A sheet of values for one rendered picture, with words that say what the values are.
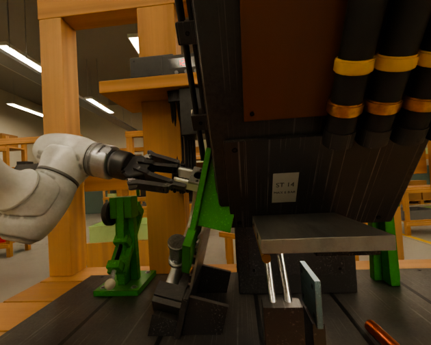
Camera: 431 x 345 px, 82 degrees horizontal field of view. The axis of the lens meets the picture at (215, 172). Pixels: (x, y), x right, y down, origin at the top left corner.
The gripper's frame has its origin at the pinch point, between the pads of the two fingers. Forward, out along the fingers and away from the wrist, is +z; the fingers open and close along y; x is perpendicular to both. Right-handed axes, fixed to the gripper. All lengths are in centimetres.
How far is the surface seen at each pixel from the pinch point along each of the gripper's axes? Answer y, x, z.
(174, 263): -19.7, 4.8, 2.6
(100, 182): 16, 31, -42
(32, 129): 598, 571, -814
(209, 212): -11.8, -4.6, 7.7
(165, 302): -26.6, 8.0, 3.0
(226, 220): -12.4, -4.0, 11.5
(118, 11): 56, -20, -44
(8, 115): 542, 473, -812
